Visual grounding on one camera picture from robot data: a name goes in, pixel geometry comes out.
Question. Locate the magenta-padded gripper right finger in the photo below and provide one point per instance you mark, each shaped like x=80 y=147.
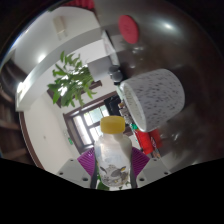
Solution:
x=155 y=171

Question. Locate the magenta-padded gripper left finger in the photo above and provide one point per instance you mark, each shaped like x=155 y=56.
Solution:
x=71 y=171

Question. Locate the yellow-capped clear drink bottle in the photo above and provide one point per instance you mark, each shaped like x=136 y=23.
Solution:
x=112 y=153

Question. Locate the red plastic box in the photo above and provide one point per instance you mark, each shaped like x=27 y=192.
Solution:
x=146 y=140

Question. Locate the dark wooden double door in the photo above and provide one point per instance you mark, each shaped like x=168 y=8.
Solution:
x=85 y=125

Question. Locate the white speckled mug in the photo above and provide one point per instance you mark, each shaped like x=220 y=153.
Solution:
x=156 y=98

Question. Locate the leafy plant in white pot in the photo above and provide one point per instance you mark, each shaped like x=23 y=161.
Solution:
x=71 y=81

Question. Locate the grey headphones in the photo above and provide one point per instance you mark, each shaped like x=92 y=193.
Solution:
x=115 y=74

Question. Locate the flat round red coaster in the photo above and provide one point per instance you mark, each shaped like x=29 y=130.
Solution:
x=129 y=29

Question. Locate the red carpeted stairs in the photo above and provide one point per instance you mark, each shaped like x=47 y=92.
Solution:
x=80 y=3

